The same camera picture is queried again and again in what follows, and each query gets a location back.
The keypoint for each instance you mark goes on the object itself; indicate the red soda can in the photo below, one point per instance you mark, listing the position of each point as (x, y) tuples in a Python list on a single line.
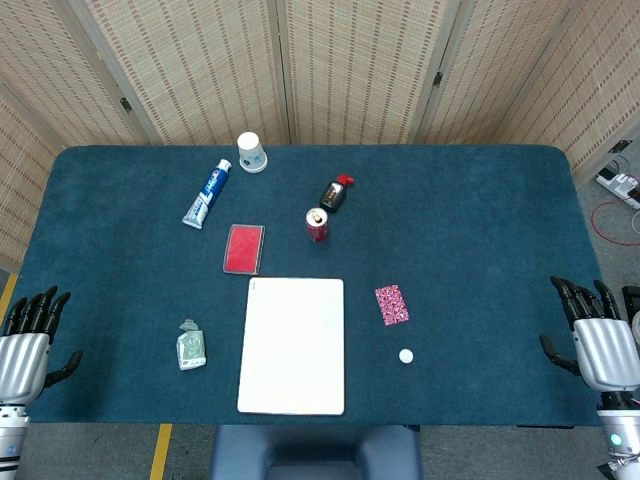
[(317, 229)]

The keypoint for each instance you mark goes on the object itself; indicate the red ink pad case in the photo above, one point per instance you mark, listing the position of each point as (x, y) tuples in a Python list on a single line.
[(243, 249)]

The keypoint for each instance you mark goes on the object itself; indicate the white board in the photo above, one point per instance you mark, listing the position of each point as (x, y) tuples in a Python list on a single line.
[(292, 350)]

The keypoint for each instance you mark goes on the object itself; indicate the blue white toothpaste tube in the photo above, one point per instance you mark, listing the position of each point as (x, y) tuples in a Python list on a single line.
[(206, 195)]

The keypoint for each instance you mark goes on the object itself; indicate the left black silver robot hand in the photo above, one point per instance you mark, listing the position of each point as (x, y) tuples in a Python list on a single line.
[(20, 360)]

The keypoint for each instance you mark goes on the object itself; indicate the blue robot torso base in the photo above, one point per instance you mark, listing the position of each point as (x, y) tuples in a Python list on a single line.
[(315, 455)]

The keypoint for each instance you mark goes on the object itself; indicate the green tissue pack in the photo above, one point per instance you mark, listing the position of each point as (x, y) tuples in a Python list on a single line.
[(191, 347)]

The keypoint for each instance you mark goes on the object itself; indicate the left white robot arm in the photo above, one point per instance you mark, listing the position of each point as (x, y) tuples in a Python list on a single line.
[(11, 440)]

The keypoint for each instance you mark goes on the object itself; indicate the black bottle with red cap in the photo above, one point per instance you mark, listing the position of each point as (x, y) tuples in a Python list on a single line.
[(332, 196)]

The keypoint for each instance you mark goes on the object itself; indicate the woven bamboo folding screen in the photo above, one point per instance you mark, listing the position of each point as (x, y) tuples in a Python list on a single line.
[(360, 65)]

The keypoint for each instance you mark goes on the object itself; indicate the blue felt tablecloth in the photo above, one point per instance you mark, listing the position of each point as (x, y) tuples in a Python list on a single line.
[(475, 225)]

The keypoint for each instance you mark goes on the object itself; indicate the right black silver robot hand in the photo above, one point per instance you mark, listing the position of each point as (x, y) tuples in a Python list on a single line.
[(607, 355)]

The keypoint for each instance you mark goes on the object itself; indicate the white paper cup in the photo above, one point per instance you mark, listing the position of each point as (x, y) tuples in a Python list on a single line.
[(251, 152)]

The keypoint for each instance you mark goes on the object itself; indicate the black screen hinge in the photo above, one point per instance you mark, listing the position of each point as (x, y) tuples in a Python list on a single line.
[(125, 104), (438, 80)]

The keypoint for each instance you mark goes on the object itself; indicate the black box on floor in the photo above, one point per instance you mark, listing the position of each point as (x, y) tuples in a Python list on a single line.
[(631, 297)]

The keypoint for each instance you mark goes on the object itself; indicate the white power strip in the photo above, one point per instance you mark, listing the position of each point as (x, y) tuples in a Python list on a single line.
[(620, 185)]

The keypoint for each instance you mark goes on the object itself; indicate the small white round disc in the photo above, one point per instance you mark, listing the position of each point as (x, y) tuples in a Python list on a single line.
[(405, 356)]

